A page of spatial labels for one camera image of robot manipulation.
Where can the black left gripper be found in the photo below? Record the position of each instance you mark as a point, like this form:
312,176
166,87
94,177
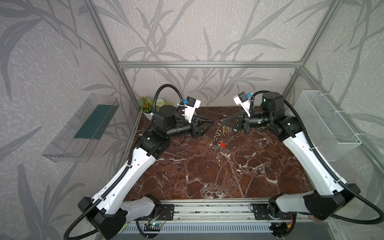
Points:
195,128

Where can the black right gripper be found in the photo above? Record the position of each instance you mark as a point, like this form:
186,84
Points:
245,123

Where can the metal keyring bunch with tags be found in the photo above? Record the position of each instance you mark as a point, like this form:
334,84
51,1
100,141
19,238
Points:
219,142

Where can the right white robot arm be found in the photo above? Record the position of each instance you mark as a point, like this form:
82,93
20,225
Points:
330,191

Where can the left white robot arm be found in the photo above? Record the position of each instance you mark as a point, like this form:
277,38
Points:
106,210

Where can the white pot with green plant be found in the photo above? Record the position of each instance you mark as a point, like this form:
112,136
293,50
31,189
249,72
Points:
146,106

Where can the small circuit board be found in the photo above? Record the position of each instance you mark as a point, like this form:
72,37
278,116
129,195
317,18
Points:
153,227

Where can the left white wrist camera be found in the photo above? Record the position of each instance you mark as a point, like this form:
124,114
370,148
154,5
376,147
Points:
189,106

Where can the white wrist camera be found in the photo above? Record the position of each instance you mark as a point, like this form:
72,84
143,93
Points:
189,106
242,99

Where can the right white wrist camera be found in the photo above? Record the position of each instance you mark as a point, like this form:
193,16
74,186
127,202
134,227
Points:
242,99

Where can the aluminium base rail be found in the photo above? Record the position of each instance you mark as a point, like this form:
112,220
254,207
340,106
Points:
214,216

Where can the white wire mesh basket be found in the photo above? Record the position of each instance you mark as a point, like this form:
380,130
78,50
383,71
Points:
328,130

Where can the clear plastic wall shelf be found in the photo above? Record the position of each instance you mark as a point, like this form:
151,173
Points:
77,140

